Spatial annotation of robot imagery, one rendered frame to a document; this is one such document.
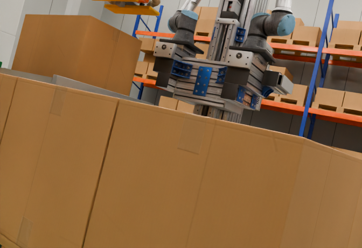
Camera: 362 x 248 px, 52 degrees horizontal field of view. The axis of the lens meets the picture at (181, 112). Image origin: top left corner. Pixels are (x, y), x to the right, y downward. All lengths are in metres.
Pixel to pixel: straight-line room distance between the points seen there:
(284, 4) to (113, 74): 1.02
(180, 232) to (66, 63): 1.44
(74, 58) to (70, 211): 1.19
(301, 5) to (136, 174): 10.49
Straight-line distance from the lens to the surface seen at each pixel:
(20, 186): 1.02
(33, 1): 12.61
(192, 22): 2.45
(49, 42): 2.16
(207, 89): 2.22
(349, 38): 9.16
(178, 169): 0.67
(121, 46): 2.09
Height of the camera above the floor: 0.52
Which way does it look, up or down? 2 degrees up
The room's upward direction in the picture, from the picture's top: 14 degrees clockwise
